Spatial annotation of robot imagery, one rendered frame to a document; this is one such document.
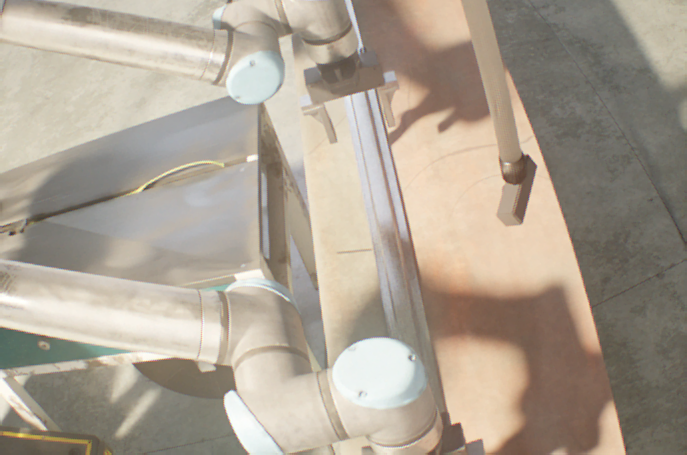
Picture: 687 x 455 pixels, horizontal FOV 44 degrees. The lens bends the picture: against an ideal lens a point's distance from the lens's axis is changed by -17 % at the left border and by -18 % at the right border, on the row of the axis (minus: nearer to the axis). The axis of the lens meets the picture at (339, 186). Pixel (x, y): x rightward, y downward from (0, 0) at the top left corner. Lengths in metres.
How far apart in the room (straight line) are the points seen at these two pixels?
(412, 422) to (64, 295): 0.42
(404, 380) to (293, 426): 0.13
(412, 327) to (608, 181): 1.42
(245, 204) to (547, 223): 0.65
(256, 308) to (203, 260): 0.85
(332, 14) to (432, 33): 0.61
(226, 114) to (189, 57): 0.81
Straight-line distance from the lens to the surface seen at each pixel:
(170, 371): 2.52
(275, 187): 2.32
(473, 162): 1.85
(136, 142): 2.33
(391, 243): 1.71
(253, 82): 1.49
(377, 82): 1.73
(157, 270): 1.99
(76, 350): 2.17
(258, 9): 1.61
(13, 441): 2.50
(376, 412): 1.01
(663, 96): 3.19
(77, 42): 1.45
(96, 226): 2.17
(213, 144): 2.20
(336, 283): 1.72
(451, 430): 1.18
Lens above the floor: 2.05
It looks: 42 degrees down
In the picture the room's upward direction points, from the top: 21 degrees counter-clockwise
